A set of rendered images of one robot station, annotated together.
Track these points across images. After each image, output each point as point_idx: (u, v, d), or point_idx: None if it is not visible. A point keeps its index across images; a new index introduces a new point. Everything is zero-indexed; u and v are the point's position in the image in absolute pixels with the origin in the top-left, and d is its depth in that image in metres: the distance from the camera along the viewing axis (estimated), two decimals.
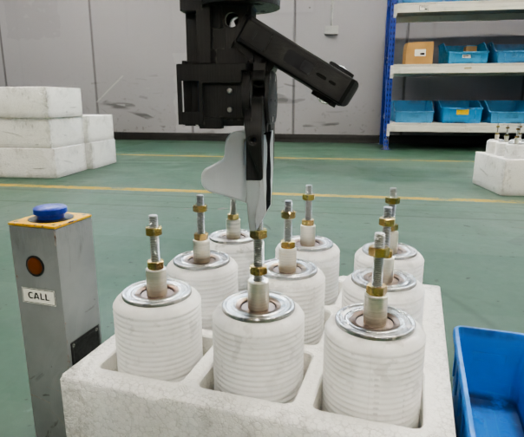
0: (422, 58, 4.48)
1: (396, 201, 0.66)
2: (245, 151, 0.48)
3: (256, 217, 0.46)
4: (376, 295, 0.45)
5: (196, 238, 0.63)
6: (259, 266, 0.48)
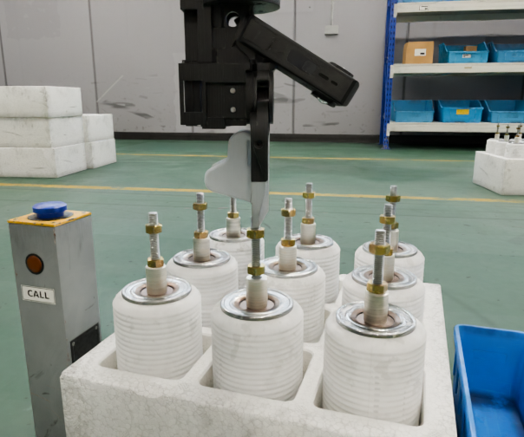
0: (422, 57, 4.48)
1: (396, 199, 0.65)
2: None
3: (258, 214, 0.47)
4: (376, 292, 0.45)
5: (196, 237, 0.63)
6: (252, 264, 0.49)
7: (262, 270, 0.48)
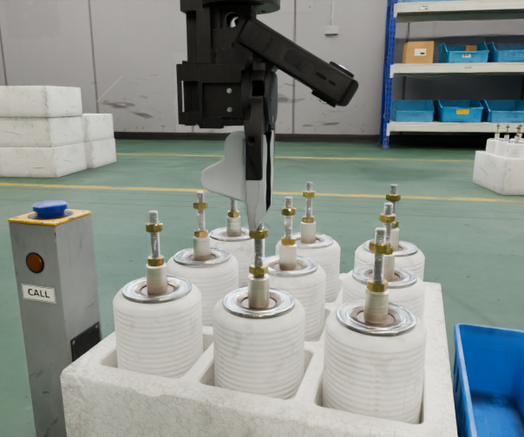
0: (422, 57, 4.48)
1: (396, 198, 0.65)
2: (245, 151, 0.48)
3: (255, 217, 0.46)
4: (376, 290, 0.45)
5: (196, 236, 0.63)
6: (262, 264, 0.49)
7: (250, 267, 0.49)
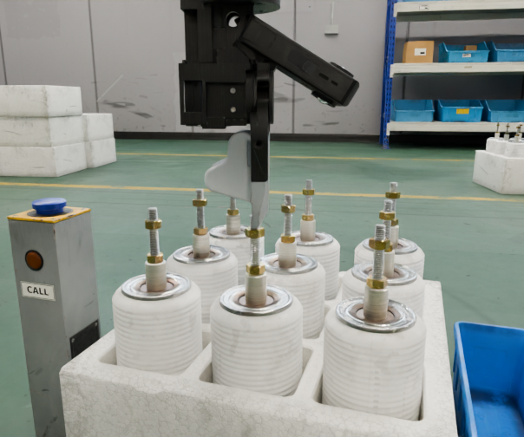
0: (422, 57, 4.48)
1: (396, 196, 0.65)
2: None
3: (258, 214, 0.47)
4: (376, 287, 0.45)
5: (196, 233, 0.63)
6: (253, 265, 0.48)
7: (261, 264, 0.49)
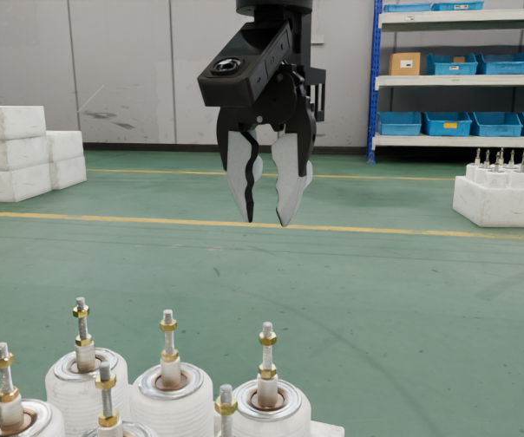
0: (409, 69, 4.33)
1: (270, 343, 0.50)
2: None
3: (251, 211, 0.48)
4: None
5: None
6: None
7: None
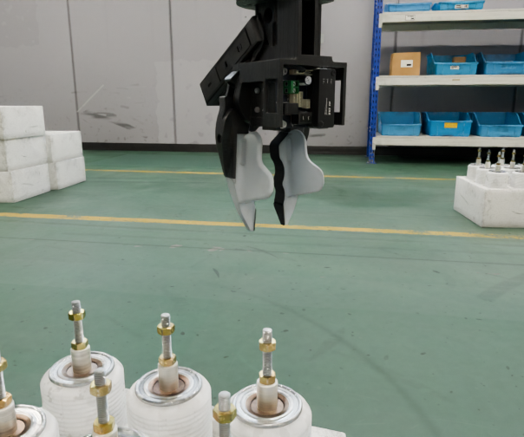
0: (409, 69, 4.32)
1: (258, 342, 0.51)
2: (256, 158, 0.43)
3: (279, 212, 0.48)
4: None
5: None
6: None
7: None
